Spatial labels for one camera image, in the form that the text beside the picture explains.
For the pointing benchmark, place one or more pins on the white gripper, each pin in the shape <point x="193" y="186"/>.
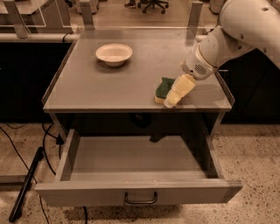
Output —
<point x="194" y="66"/>

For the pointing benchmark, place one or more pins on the green and yellow sponge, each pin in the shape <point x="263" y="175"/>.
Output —
<point x="163" y="89"/>

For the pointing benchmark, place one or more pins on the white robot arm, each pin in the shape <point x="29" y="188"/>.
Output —
<point x="243" y="25"/>

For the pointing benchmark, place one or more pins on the open grey top drawer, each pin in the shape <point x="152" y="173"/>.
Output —
<point x="99" y="170"/>

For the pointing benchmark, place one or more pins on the white paper bowl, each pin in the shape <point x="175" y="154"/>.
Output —
<point x="114" y="55"/>

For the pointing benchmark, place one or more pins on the black office chair base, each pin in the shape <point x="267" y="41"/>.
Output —
<point x="163" y="5"/>

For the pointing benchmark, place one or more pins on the grey metal cabinet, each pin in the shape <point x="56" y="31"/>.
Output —
<point x="86" y="85"/>

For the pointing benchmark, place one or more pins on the black bar on floor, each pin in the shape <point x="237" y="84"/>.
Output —
<point x="16" y="210"/>

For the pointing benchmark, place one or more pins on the right metal post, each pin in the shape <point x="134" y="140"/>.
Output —
<point x="194" y="16"/>

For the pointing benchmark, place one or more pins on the black drawer handle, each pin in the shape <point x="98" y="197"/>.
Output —
<point x="140" y="198"/>

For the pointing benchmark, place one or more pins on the centre-left metal post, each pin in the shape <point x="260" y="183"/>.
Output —
<point x="86" y="13"/>

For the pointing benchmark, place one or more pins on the left metal post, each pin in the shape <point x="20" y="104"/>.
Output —
<point x="19" y="24"/>

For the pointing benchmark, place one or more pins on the white horizontal rail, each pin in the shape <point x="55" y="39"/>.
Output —
<point x="96" y="36"/>

